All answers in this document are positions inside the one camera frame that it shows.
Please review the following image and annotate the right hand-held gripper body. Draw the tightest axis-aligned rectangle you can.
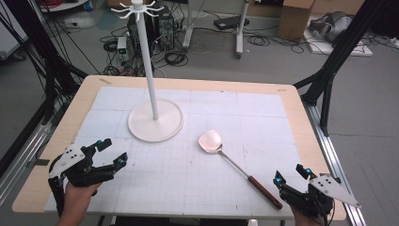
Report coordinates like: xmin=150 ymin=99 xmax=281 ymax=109
xmin=279 ymin=173 xmax=362 ymax=218

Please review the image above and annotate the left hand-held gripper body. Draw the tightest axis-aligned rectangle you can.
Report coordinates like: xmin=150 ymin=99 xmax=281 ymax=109
xmin=46 ymin=142 xmax=110 ymax=218

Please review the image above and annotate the white hook rack stand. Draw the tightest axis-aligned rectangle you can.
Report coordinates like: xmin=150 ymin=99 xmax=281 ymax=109
xmin=110 ymin=0 xmax=185 ymax=143

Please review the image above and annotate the person's right hand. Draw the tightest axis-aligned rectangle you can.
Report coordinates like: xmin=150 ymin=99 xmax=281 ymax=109
xmin=290 ymin=205 xmax=327 ymax=226

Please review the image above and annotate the person's left hand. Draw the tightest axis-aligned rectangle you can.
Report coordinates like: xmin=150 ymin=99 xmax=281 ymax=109
xmin=62 ymin=181 xmax=104 ymax=220

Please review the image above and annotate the white grid mat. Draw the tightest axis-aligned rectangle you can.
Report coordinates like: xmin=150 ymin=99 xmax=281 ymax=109
xmin=43 ymin=86 xmax=310 ymax=220

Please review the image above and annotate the small white electronic box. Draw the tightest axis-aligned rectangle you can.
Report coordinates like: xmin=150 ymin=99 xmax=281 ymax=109
xmin=117 ymin=36 xmax=128 ymax=55

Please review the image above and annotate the black computer tower with grille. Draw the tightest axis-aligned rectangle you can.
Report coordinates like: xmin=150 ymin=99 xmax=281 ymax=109
xmin=152 ymin=5 xmax=175 ymax=52

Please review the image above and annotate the flat white board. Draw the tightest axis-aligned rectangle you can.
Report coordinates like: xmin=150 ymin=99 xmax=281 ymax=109
xmin=304 ymin=33 xmax=375 ymax=58

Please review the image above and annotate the white stand leg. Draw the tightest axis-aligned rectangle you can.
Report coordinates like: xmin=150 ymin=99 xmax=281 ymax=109
xmin=182 ymin=0 xmax=195 ymax=50
xmin=234 ymin=0 xmax=251 ymax=59

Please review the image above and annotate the white round table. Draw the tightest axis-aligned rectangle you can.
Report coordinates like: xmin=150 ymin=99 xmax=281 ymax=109
xmin=40 ymin=0 xmax=91 ymax=13

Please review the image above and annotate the grey bag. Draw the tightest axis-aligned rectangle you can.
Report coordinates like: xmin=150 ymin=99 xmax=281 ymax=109
xmin=309 ymin=11 xmax=355 ymax=43

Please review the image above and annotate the closed cardboard box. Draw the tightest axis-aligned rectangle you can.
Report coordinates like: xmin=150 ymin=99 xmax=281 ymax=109
xmin=277 ymin=0 xmax=315 ymax=41

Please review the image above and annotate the flat black device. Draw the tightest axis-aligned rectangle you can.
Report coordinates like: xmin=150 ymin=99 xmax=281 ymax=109
xmin=213 ymin=15 xmax=250 ymax=31

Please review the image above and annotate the aluminium rail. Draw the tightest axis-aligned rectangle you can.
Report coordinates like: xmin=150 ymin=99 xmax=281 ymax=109
xmin=301 ymin=102 xmax=367 ymax=226
xmin=0 ymin=121 xmax=54 ymax=206

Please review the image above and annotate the black frame strut with cables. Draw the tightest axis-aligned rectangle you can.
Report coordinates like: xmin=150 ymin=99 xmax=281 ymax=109
xmin=0 ymin=0 xmax=89 ymax=126

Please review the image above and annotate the black cable coil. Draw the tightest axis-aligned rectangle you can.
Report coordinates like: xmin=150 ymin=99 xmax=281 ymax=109
xmin=164 ymin=51 xmax=189 ymax=68
xmin=247 ymin=34 xmax=271 ymax=47

